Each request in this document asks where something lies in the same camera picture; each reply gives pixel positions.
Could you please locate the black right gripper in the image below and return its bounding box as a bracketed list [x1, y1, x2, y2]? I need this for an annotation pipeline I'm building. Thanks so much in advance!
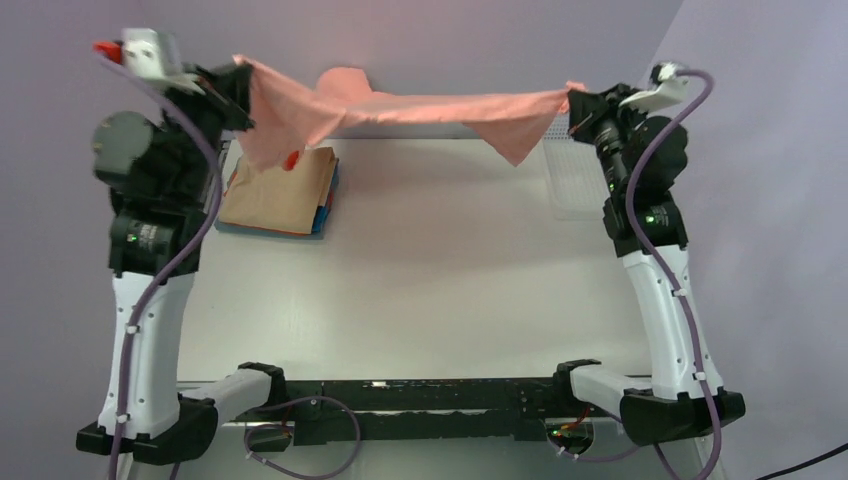
[567, 83, 652, 196]

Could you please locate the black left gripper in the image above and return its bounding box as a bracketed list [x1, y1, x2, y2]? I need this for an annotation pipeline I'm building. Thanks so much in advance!
[157, 60, 261, 201]

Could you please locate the pink t shirt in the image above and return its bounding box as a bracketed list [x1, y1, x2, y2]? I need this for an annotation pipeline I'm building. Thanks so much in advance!
[233, 55, 585, 170]

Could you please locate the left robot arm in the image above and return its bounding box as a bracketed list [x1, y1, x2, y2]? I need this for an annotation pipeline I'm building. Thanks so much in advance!
[76, 63, 254, 466]

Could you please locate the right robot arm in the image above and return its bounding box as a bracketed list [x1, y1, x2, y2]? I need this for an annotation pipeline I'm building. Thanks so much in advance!
[550, 84, 746, 446]

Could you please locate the white plastic basket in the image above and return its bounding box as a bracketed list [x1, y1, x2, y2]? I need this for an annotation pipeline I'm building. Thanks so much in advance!
[540, 114, 608, 221]

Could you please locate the beige folded t shirt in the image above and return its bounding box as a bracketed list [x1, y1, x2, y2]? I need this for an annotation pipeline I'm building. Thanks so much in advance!
[216, 147, 338, 238]

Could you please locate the blue folded t shirt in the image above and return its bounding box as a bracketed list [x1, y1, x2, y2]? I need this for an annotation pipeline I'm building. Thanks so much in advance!
[312, 161, 339, 238]

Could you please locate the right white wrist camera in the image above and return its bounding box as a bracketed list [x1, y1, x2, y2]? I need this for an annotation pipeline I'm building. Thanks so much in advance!
[619, 61, 688, 113]

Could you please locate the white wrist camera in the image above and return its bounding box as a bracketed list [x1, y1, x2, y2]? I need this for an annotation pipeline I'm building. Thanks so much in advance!
[619, 61, 688, 113]
[92, 28, 203, 93]

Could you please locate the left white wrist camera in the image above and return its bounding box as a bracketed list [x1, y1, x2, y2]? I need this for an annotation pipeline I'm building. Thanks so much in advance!
[92, 28, 203, 93]

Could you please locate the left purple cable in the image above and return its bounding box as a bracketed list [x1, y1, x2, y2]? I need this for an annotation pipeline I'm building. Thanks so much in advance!
[92, 52, 227, 480]

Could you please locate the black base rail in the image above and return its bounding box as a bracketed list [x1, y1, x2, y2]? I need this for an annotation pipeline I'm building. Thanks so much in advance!
[236, 377, 606, 451]

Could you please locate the black power cable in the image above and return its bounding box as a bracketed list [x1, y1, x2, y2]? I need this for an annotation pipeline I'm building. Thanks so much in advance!
[755, 442, 848, 480]

